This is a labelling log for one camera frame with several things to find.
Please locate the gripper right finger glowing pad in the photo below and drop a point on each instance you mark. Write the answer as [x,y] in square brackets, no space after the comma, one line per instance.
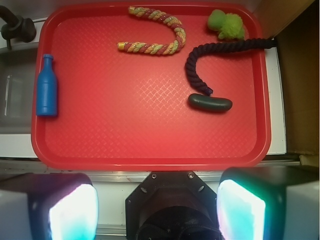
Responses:
[269,203]

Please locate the multicolour twisted rope toy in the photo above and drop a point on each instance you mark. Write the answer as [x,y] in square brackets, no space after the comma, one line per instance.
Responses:
[157,33]

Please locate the dark green plastic pickle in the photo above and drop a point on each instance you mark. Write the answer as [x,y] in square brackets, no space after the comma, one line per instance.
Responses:
[208,103]

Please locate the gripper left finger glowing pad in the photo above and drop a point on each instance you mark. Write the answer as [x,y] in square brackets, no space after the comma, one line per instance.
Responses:
[48,206]

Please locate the grey sink faucet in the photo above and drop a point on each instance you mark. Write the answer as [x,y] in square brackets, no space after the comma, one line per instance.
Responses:
[16,27]

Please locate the grey toy sink basin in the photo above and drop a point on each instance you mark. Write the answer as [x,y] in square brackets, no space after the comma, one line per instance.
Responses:
[17,76]

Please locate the green plush toy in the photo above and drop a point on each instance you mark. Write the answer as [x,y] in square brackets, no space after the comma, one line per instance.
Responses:
[229,26]

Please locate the brown cardboard panel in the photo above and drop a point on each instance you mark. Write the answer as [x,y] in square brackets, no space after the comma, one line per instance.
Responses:
[295,24]

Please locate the blue plastic bottle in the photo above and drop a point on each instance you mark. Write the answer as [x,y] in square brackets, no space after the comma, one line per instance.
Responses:
[47,89]

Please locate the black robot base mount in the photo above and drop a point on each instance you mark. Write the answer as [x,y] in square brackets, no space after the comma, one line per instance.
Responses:
[173,205]

